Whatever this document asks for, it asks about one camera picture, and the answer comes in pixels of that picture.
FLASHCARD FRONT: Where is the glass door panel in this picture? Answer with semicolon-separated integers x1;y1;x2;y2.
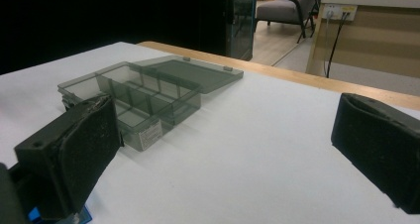
226;0;258;61

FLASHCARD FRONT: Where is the white wall socket strip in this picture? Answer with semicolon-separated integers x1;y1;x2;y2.
321;3;359;22

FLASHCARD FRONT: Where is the grey armchair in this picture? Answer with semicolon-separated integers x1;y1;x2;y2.
254;0;322;44

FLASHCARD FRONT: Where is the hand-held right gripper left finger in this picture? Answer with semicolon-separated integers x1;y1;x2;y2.
14;94;122;220

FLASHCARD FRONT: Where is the grey transparent compartment box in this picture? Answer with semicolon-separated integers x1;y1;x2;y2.
56;55;245;152

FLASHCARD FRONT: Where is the black cable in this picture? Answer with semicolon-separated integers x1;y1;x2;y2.
325;12;351;79

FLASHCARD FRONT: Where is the blue plastic piece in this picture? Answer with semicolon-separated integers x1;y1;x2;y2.
27;205;93;224

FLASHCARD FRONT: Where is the light wooden counter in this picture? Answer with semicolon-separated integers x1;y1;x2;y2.
305;0;420;79

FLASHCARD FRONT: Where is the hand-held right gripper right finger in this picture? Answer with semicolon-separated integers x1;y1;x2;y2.
330;92;420;215

